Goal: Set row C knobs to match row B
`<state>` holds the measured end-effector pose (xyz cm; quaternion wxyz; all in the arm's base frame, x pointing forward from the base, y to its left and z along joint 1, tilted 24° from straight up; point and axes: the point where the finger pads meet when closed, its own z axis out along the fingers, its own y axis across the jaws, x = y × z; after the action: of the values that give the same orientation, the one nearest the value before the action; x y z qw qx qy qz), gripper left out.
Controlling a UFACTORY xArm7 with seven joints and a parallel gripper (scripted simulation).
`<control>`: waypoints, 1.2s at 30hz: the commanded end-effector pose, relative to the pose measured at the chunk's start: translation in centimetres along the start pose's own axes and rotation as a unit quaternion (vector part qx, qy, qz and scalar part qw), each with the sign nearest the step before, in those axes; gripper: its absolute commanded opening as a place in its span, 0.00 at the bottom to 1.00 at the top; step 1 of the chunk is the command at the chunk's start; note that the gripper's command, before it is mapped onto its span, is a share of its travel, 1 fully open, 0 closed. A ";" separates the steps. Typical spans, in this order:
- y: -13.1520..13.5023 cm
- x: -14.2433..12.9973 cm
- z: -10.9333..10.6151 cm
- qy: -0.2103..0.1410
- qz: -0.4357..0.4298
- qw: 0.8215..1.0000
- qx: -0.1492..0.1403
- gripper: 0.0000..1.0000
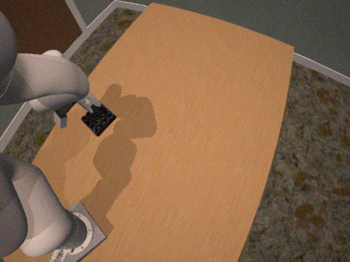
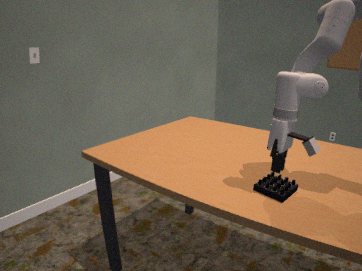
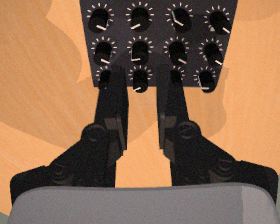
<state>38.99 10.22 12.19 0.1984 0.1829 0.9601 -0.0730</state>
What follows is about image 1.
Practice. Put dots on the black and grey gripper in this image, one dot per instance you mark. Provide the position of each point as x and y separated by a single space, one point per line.
89 103

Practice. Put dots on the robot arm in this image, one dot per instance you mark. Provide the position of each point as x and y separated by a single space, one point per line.
32 78

